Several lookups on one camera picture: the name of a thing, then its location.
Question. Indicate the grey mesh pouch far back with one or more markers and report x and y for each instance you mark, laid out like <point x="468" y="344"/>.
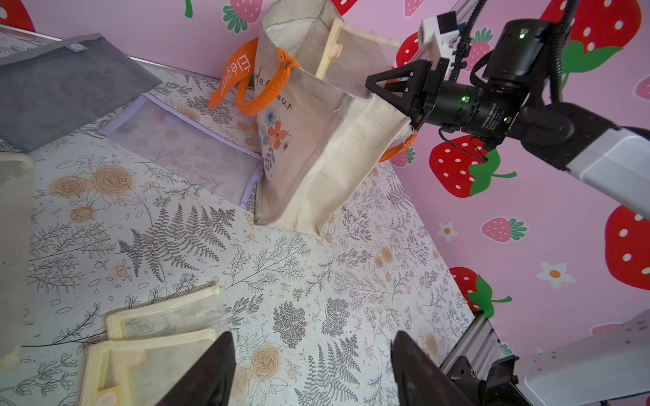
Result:
<point x="50" y="91"/>

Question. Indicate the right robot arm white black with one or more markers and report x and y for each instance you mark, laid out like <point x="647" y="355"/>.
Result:
<point x="531" y="177"/>

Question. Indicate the purple mesh pouch back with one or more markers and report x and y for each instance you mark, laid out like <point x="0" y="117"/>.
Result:
<point x="160" y="134"/>

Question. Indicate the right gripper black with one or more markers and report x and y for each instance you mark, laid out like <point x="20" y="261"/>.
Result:
<point x="514" y="92"/>

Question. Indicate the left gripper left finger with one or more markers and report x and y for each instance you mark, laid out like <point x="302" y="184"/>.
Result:
<point x="210" y="380"/>

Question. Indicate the yellow-trim mesh pouch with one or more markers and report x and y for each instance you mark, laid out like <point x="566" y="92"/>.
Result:
<point x="140" y="371"/>
<point x="352" y="54"/>
<point x="196" y="311"/>

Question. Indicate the beige canvas bag orange handles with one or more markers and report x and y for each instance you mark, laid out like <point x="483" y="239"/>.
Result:
<point x="318" y="142"/>

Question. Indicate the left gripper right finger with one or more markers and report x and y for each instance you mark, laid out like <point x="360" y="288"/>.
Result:
<point x="419" y="380"/>

